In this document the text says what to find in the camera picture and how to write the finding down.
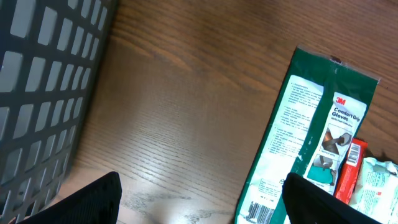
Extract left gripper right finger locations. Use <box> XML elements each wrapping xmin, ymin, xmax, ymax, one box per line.
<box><xmin>282</xmin><ymin>172</ymin><xmax>380</xmax><ymax>224</ymax></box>

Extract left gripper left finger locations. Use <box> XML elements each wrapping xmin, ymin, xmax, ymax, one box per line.
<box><xmin>21</xmin><ymin>171</ymin><xmax>122</xmax><ymax>224</ymax></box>

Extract light green snack packet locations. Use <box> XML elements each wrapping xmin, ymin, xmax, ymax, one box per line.
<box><xmin>349</xmin><ymin>157</ymin><xmax>397</xmax><ymax>224</ymax></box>

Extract small red snack packet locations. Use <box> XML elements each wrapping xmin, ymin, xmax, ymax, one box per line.
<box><xmin>334</xmin><ymin>138</ymin><xmax>368</xmax><ymax>204</ymax></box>

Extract white green snack packet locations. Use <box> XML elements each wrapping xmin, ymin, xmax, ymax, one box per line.
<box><xmin>234</xmin><ymin>47</ymin><xmax>379</xmax><ymax>223</ymax></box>

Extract grey plastic mesh basket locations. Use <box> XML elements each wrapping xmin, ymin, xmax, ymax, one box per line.
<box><xmin>1</xmin><ymin>0</ymin><xmax>117</xmax><ymax>223</ymax></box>

